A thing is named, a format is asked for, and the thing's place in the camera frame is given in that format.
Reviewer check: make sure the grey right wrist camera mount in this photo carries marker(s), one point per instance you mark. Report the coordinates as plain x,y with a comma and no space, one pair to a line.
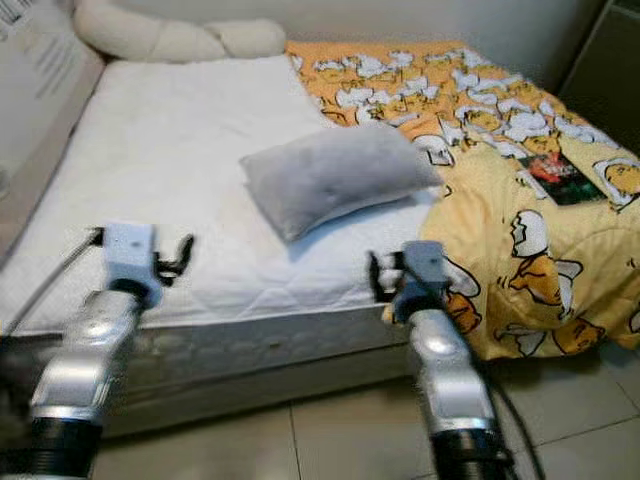
425,265

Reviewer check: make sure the dark green and red book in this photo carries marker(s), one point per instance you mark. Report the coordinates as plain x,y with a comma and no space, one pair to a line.
565,178

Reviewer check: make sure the yellow cartoon egg print blanket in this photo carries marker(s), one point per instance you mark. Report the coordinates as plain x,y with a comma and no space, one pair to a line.
520,250

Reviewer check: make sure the dark cabinet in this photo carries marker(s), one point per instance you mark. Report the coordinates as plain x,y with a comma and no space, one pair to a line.
605,80

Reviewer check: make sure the white quilted mattress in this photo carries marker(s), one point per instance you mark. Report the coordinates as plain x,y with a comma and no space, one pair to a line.
190,150

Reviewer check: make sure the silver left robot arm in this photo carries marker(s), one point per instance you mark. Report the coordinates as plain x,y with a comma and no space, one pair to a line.
80,370

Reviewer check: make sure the beige bed base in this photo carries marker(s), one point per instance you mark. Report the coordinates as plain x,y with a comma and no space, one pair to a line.
260,385

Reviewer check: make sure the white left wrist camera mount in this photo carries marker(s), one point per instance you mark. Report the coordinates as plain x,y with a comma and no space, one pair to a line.
132,250

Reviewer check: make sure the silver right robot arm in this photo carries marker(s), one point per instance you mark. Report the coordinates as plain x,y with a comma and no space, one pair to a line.
445,370

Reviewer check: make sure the beige printed padded headboard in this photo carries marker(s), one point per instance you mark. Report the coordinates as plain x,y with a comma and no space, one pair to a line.
40,70

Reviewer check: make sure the cream bolster pillow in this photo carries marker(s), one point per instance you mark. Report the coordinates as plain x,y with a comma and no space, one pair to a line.
150,38

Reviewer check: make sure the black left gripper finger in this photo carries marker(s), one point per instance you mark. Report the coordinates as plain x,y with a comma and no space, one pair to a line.
187,253

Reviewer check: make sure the grey plush pillow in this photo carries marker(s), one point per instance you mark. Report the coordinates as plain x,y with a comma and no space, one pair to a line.
330,175

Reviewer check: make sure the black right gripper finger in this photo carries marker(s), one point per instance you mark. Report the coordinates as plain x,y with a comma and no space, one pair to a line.
376,278

